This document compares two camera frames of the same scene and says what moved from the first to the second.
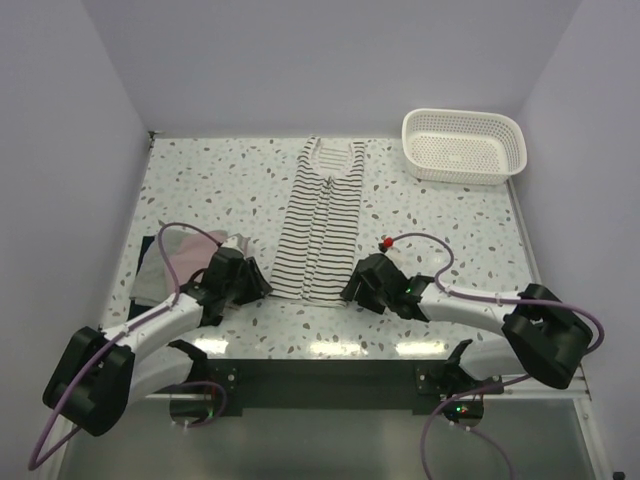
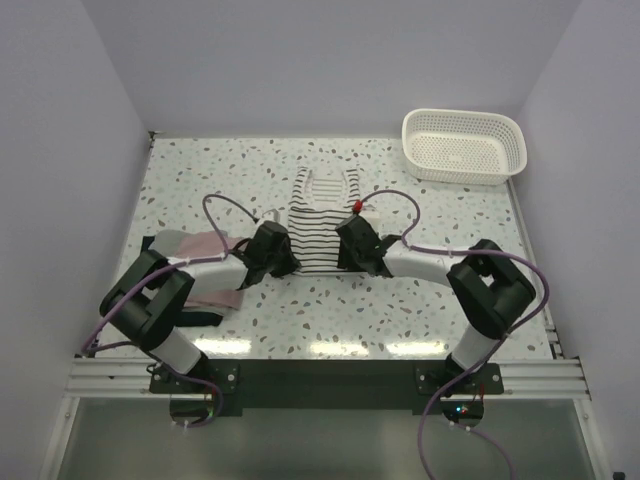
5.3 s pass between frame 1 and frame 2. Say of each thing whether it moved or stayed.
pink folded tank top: stayed
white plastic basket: stayed
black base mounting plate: stayed
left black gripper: moved
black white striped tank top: moved
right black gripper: moved
